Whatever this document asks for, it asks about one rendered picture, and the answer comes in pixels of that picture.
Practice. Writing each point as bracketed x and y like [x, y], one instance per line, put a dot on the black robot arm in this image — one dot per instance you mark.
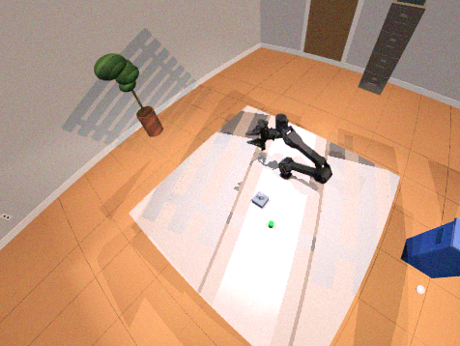
[319, 173]

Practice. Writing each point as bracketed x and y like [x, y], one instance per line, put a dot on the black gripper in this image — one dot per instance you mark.
[266, 135]

